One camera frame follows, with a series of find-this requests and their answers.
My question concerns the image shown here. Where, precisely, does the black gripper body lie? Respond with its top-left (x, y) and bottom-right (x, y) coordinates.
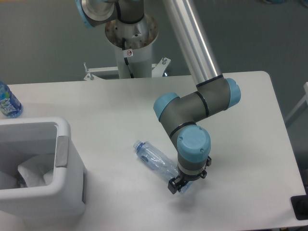
top-left (179, 169), bottom-right (204, 187)

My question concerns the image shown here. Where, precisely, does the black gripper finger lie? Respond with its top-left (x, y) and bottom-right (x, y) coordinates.
top-left (167, 177), bottom-right (185, 194)
top-left (200, 156), bottom-right (212, 179)

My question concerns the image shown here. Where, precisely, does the clear plastic bottle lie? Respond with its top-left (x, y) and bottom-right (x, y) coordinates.
top-left (133, 140), bottom-right (179, 184)

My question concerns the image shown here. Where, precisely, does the white paper wrapper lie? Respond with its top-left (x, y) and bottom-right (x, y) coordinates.
top-left (17, 154), bottom-right (55, 188)

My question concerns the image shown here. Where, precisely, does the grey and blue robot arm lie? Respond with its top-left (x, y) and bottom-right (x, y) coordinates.
top-left (76, 0), bottom-right (241, 193)

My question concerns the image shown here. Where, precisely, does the white plastic trash can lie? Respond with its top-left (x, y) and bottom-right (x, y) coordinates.
top-left (0, 117), bottom-right (87, 219)

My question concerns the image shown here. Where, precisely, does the black clamp at table corner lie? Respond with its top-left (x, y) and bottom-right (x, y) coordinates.
top-left (291, 195), bottom-right (308, 220)

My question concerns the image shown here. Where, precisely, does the blue snack packet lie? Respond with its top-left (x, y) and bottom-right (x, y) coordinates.
top-left (17, 178), bottom-right (27, 188)

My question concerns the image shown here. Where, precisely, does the blue labelled water bottle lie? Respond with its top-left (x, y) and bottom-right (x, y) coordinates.
top-left (0, 81), bottom-right (23, 118)

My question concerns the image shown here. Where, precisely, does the white frame at right edge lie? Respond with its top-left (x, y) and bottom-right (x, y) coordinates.
top-left (284, 82), bottom-right (308, 128)

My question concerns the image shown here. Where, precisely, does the black pedestal cable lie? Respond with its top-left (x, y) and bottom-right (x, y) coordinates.
top-left (121, 38), bottom-right (135, 79)

